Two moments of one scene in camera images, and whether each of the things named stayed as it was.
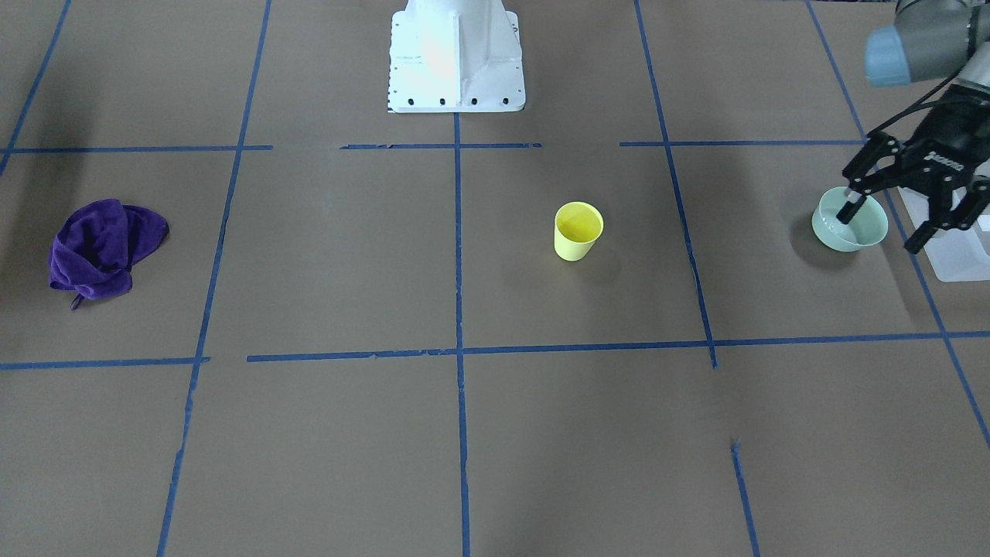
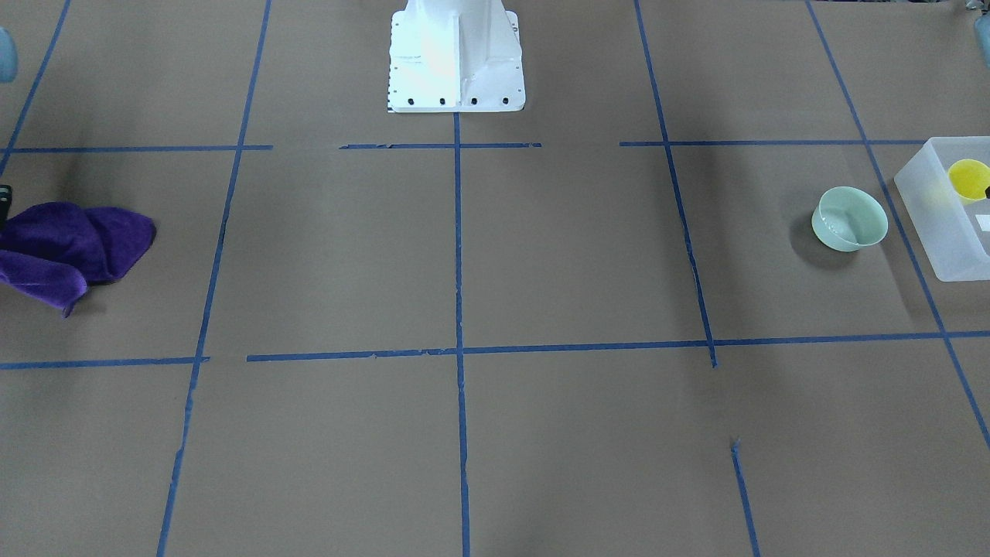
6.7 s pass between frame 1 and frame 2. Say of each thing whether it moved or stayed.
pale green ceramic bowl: stayed
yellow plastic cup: moved
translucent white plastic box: stayed
